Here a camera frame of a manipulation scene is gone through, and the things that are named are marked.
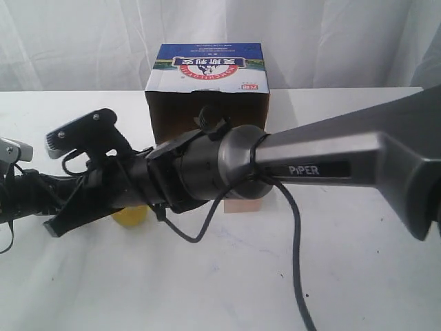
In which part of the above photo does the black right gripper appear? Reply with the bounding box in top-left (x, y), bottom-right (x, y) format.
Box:
top-left (43, 108), bottom-right (180, 239)

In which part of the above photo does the yellow tennis ball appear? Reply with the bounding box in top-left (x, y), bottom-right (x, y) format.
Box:
top-left (112, 205), bottom-right (149, 228)

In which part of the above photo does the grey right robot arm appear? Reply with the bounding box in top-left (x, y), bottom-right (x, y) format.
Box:
top-left (44, 86), bottom-right (440, 240)

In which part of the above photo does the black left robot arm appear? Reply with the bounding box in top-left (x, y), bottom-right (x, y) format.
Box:
top-left (1, 170), bottom-right (65, 223)

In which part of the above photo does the light wooden block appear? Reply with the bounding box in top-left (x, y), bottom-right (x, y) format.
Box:
top-left (224, 199), bottom-right (262, 214)

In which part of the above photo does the blue white cardboard box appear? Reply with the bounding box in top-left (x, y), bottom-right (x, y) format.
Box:
top-left (145, 43), bottom-right (270, 144)

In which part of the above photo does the white backdrop curtain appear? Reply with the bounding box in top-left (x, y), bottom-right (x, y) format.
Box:
top-left (1, 1), bottom-right (440, 91)

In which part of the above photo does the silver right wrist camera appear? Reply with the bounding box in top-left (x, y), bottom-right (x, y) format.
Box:
top-left (45, 114), bottom-right (97, 159)

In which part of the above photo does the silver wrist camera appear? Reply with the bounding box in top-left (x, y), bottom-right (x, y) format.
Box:
top-left (0, 137), bottom-right (33, 175)
top-left (45, 114), bottom-right (97, 159)

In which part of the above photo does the black left camera cable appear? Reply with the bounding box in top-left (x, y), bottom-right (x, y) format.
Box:
top-left (0, 161), bottom-right (45, 255)

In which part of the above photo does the black camera cable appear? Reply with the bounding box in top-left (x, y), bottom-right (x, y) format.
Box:
top-left (0, 161), bottom-right (45, 255)
top-left (61, 148), bottom-right (320, 331)

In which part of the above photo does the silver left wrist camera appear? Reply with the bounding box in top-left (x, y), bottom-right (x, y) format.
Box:
top-left (0, 137), bottom-right (33, 175)

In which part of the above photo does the black right camera cable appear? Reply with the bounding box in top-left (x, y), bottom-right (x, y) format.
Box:
top-left (61, 148), bottom-right (320, 331)

